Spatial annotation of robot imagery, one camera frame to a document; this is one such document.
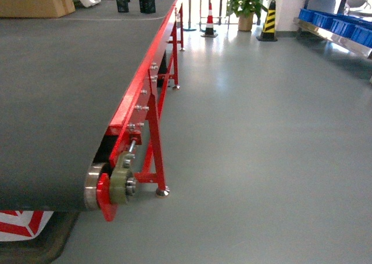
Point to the stainless steel shelf rack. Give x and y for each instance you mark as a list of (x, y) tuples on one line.
[(342, 10)]

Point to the red white traffic cone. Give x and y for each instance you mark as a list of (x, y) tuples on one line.
[(209, 30)]

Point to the metal barrier gate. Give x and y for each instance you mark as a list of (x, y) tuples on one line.
[(195, 14)]

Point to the yellow black traffic cone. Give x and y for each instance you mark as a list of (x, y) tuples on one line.
[(268, 33)]

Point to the black crate right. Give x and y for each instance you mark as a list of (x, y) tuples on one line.
[(147, 6)]

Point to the black crate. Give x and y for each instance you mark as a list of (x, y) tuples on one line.
[(147, 6), (122, 6)]

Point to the potted green plant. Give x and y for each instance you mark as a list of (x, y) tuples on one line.
[(245, 10)]

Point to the black crate left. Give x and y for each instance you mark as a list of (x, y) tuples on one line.
[(122, 6)]

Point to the blue plastic bin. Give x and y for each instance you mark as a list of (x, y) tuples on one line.
[(362, 36), (344, 28), (323, 20), (307, 15)]

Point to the large cardboard box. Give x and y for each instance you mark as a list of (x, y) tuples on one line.
[(36, 8)]

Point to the red white striped panel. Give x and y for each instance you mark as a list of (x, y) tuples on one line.
[(23, 225)]

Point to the red conveyor frame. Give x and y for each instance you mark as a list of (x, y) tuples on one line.
[(131, 150)]

